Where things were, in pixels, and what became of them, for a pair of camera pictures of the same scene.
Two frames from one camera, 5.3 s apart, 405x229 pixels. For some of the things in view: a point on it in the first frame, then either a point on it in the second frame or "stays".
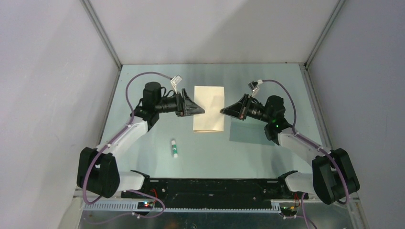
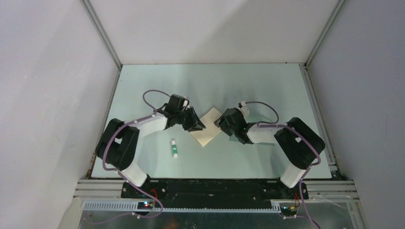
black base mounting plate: (208, 189) stays
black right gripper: (240, 109) to (222, 122)
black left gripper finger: (190, 108) to (199, 125)
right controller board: (289, 211) stays
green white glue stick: (174, 149) stays
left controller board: (144, 205) stays
